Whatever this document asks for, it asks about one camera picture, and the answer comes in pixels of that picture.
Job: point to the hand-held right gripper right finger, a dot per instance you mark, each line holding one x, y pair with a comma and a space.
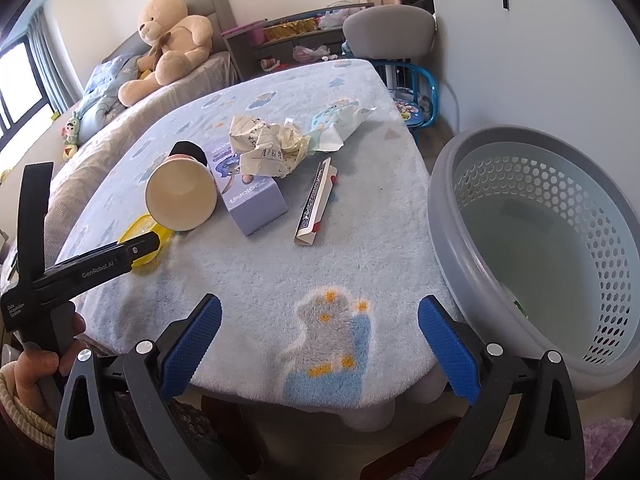
445, 340

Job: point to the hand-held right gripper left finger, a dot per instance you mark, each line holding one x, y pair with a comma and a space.
195, 335

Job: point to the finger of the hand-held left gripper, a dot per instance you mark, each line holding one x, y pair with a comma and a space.
140, 250

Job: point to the yellow plastic lid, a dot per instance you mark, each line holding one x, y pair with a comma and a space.
137, 230

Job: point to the beige paper cup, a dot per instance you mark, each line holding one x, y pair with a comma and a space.
180, 195

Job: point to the purple cartoon cardboard box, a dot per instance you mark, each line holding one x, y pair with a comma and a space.
257, 205

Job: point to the grey perforated laundry basket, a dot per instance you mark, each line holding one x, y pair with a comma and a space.
450, 210

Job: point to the white paper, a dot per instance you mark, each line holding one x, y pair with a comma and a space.
265, 150

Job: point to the slim red white box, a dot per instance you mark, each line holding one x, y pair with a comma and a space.
315, 205

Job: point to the light blue plastic wrapper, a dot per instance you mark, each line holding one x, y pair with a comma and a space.
335, 120

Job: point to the person's left hand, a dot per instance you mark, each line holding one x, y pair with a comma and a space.
35, 367

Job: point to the light blue printed blanket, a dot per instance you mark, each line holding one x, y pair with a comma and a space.
280, 270

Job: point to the green plush toy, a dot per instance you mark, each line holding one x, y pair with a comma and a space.
72, 130

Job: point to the bed with beige cover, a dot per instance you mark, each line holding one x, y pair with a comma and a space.
145, 110

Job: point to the blue printed pillow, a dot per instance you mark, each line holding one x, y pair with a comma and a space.
105, 90

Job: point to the purple fluffy rug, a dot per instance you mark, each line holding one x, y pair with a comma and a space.
605, 442

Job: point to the large tan teddy bear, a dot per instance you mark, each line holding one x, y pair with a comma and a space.
175, 45

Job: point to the grey curtain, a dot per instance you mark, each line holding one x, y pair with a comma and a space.
55, 55

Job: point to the small red white toy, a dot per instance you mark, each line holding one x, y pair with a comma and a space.
270, 64

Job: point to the blue metal stool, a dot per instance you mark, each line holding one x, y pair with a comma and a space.
415, 110

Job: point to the pink storage box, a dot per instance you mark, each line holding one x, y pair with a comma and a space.
247, 35

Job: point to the grey shelf desk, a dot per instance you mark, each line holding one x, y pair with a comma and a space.
280, 47

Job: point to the grey bed headboard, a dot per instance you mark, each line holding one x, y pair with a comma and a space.
215, 5

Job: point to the pink plastic bag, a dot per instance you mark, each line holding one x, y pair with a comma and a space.
310, 53

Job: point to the gold snack packages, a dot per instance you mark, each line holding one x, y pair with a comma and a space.
290, 29

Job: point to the white plastic bag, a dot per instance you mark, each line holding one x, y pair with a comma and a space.
334, 19

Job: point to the grey chair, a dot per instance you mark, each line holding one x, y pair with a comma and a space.
390, 35

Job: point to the window with dark frame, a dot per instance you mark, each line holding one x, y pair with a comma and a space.
17, 85

